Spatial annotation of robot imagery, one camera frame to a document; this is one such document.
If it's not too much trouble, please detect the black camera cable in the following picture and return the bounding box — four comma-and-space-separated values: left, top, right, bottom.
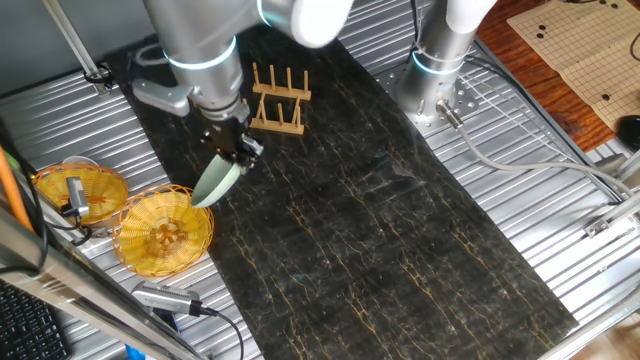
199, 305, 246, 360
0, 134, 94, 276

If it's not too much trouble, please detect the aluminium corner bracket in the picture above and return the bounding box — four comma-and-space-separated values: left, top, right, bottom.
583, 189, 640, 239

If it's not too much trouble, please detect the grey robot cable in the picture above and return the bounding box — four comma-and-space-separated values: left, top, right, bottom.
435, 99, 636, 199

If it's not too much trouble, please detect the pale green dish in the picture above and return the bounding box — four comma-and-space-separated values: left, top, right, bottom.
190, 153, 243, 209

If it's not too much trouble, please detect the orange tube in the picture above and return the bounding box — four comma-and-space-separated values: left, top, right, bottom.
0, 147, 34, 234

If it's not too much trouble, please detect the wooden dish rack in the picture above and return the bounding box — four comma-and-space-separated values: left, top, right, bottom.
248, 61, 312, 136

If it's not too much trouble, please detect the black marble pattern mat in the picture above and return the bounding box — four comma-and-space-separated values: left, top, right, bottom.
105, 0, 580, 360

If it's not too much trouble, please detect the black keyboard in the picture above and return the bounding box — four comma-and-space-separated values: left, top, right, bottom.
0, 279, 71, 360

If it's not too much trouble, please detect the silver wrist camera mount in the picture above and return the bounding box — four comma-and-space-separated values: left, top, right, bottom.
131, 78, 194, 119

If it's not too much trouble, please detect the white bowl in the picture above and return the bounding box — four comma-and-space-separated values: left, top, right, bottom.
62, 155, 100, 169

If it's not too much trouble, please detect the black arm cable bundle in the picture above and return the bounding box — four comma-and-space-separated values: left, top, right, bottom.
407, 0, 426, 64

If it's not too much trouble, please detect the yellow wicker basket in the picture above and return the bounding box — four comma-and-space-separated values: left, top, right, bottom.
110, 183, 216, 279
32, 162, 130, 226

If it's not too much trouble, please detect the black cable tie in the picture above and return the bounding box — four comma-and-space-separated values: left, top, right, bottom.
82, 62, 115, 85

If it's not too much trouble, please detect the aluminium frame bar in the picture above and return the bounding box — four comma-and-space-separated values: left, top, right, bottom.
0, 169, 211, 360

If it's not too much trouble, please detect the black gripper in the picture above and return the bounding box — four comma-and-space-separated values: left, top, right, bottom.
201, 115, 265, 169

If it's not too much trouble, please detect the paper go board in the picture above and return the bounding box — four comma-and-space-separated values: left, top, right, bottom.
506, 0, 640, 134

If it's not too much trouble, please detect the grey box device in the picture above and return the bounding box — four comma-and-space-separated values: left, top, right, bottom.
593, 153, 629, 174

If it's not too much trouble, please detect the aluminium pole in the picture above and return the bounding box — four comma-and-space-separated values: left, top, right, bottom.
42, 0, 114, 96

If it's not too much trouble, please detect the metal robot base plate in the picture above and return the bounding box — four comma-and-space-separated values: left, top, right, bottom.
374, 62, 481, 136

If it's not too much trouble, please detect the silver depth camera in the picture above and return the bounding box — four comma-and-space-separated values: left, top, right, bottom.
130, 280, 204, 317
64, 175, 91, 219

